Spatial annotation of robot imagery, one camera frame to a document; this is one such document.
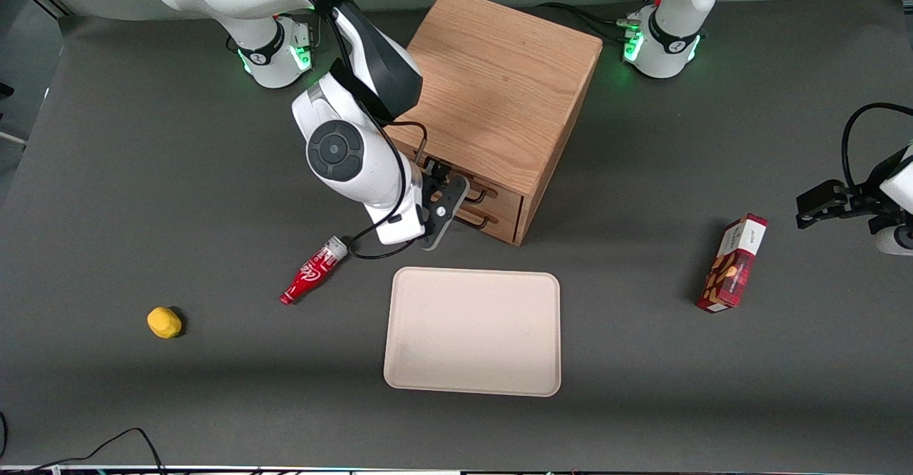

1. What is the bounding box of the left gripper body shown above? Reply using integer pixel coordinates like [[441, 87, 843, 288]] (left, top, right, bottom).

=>
[[845, 145, 913, 220]]

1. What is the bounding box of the wooden drawer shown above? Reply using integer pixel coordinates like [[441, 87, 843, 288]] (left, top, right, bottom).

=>
[[449, 200, 525, 245], [421, 148, 527, 218]]

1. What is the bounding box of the wooden drawer cabinet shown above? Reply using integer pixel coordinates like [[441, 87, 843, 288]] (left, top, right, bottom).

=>
[[385, 0, 603, 246]]

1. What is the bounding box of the red Coca-Cola bottle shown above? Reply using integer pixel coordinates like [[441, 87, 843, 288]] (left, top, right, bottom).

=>
[[280, 235, 349, 306]]

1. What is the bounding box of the red cookie box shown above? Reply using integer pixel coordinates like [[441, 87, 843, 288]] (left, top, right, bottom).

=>
[[695, 213, 769, 313]]

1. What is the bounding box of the beige plastic tray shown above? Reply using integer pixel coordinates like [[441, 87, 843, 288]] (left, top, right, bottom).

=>
[[383, 267, 562, 398]]

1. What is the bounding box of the yellow lemon toy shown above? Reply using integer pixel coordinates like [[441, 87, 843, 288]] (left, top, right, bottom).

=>
[[147, 307, 183, 339]]

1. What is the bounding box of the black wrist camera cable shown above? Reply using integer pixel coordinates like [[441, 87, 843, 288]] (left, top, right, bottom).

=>
[[341, 120, 429, 260]]

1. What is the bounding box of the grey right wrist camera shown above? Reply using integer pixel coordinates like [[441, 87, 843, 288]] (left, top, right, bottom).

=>
[[421, 174, 469, 251]]

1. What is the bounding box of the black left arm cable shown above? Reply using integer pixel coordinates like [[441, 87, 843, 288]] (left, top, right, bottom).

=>
[[841, 103, 913, 190]]

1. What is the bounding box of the black arm cable sleeve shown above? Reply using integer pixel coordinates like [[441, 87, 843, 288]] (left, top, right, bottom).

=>
[[267, 0, 423, 123]]

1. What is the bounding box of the black base power cable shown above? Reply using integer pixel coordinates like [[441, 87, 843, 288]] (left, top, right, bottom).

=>
[[535, 1, 632, 35]]

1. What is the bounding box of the black looping cable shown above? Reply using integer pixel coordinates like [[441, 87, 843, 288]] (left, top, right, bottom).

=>
[[39, 427, 169, 475]]

